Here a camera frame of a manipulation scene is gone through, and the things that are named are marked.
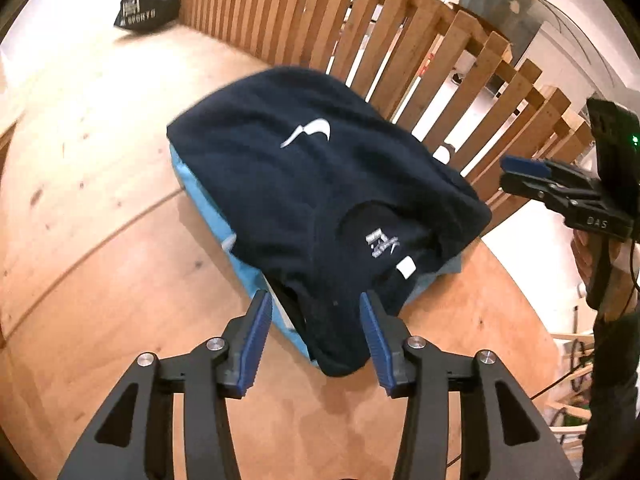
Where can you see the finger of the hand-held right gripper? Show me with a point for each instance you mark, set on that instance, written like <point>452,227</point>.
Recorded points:
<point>525,166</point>
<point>535,187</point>

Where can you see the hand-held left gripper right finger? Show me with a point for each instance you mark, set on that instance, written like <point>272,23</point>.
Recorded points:
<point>375,345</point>

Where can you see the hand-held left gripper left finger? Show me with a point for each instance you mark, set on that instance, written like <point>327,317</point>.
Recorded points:
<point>256,340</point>

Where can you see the navy blue t-shirt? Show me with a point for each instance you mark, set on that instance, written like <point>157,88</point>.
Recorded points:
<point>300,185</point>

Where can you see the person's right forearm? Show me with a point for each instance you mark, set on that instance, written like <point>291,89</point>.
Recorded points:
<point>615,385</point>

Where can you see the person's right hand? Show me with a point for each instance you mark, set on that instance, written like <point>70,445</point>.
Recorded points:
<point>580,260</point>

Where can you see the light blue folded garment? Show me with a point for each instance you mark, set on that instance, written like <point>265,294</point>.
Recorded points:
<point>205,195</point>

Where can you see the grey plant pot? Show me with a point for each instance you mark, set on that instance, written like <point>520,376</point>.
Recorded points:
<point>500,5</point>

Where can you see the wooden slat railing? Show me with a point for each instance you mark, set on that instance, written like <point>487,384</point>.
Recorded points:
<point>400,25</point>

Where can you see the wooden frame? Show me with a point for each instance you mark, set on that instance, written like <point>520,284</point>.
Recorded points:
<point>570,336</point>

